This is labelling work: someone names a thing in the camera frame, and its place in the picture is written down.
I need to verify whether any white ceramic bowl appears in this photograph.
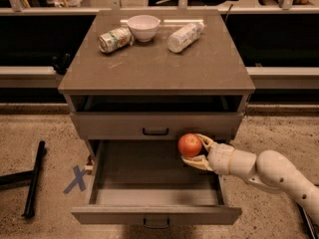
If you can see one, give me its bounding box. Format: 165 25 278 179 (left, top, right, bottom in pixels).
128 15 160 42

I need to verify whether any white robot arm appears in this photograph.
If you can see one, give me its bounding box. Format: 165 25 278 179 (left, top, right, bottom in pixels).
177 133 319 223

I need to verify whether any blue tape cross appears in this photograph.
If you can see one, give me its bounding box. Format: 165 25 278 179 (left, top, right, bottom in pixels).
63 165 86 194

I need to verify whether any black stand leg right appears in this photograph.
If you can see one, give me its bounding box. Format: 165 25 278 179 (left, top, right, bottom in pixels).
298 206 319 239

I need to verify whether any open grey middle drawer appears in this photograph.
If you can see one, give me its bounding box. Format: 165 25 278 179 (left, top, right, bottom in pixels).
72 140 241 229

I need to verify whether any white plastic bottle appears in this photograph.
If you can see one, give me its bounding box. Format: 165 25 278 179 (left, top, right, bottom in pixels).
167 22 204 53

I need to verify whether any red apple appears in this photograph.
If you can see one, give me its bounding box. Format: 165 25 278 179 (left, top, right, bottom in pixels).
177 133 202 157

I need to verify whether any black stand leg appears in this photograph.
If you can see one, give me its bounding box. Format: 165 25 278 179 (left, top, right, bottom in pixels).
0 140 47 219
298 206 319 239

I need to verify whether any black stand leg left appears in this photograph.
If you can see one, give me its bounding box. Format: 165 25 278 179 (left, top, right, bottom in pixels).
0 140 47 219

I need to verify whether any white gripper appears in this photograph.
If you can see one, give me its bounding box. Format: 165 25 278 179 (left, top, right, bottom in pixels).
181 133 234 175

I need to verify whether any black clamp on ledge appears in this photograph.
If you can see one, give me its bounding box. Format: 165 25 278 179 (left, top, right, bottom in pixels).
52 54 71 75

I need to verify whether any green white drink can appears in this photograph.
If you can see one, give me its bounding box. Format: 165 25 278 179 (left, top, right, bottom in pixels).
98 27 135 54

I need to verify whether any grey drawer cabinet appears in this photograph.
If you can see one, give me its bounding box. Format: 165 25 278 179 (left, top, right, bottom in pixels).
59 10 254 155

